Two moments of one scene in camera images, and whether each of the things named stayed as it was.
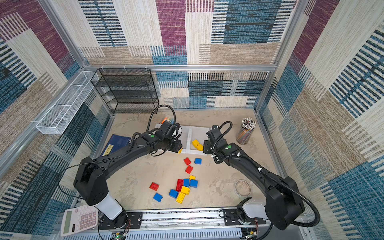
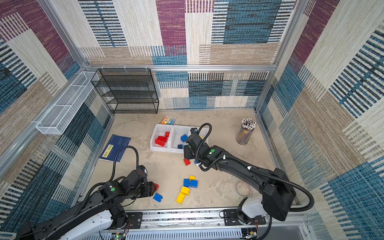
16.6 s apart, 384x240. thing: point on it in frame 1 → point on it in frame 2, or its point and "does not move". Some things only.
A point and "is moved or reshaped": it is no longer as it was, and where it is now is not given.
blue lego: [197, 161] is moved or reshaped
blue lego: [186, 182] does not move
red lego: [187, 161] does not move
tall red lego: [179, 185] is moved or reshaped
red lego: [154, 186] does not move
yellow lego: [185, 190] does not move
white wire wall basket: [59, 117] does not move
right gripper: [206, 144] → [187, 151]
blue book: [115, 142] does not move
